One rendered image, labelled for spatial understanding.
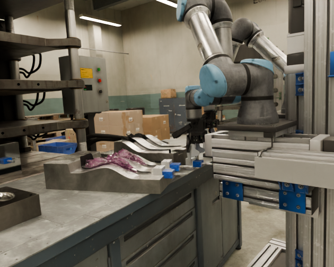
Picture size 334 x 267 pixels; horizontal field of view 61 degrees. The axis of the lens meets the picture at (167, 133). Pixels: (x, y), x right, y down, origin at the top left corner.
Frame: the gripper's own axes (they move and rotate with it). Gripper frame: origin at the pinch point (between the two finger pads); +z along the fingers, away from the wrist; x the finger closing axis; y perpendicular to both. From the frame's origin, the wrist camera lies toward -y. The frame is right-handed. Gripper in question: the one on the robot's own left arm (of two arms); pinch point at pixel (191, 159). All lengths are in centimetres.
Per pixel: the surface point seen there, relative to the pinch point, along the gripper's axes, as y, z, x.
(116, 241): -10, 18, -51
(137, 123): -242, 17, 355
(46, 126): -87, -18, -6
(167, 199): -5.4, 14.1, -18.7
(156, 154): -15.3, -3.2, -7.2
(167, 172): 1.7, -2.0, -31.5
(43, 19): -598, -264, 483
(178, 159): -5.2, -0.7, -3.8
